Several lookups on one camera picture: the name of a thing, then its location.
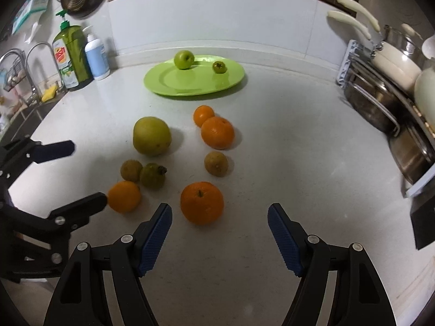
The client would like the small orange mandarin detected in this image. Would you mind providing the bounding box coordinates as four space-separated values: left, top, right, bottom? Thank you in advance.
193 105 215 127

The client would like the white blue pump bottle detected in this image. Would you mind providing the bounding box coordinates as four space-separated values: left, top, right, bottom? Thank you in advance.
83 26 111 81

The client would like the large yellow-green pear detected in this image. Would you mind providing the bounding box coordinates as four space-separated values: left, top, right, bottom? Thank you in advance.
133 116 172 157

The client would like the chrome faucet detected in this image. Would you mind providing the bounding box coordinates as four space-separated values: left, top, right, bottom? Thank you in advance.
0 41 67 107

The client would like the yellow sponge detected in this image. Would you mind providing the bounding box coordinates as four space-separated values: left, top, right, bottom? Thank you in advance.
41 84 58 103

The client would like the green plate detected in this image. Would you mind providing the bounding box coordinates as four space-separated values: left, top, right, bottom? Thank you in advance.
144 55 245 97

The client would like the white teapot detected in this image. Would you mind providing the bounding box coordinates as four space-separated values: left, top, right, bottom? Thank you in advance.
414 35 435 130

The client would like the brown kiwi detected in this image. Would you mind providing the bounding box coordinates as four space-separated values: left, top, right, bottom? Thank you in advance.
120 160 143 183
204 151 229 177

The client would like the green persimmon with stem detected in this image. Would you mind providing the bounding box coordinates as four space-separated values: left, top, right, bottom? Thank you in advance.
139 163 167 191

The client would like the medium orange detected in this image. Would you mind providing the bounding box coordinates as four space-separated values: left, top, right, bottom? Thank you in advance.
201 116 235 149

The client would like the stainless steel pot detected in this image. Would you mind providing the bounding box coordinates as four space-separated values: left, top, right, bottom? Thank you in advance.
344 62 401 137

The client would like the small orange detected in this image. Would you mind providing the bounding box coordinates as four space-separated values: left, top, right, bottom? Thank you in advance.
107 181 142 214

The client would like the green apple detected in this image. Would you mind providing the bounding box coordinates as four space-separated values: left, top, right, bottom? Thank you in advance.
173 50 195 70

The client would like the large orange with stem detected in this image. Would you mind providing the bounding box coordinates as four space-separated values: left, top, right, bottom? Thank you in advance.
180 182 225 225

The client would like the green dish soap bottle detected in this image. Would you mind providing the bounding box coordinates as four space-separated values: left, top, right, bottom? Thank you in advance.
52 10 93 91

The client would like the cream saucepan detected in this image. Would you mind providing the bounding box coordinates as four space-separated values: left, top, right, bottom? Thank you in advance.
327 10 426 95

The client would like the metal dish rack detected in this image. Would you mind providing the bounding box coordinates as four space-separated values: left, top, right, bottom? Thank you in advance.
336 40 434 197

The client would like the small green persimmon on plate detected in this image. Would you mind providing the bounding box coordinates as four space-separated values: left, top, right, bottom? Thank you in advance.
212 60 227 74

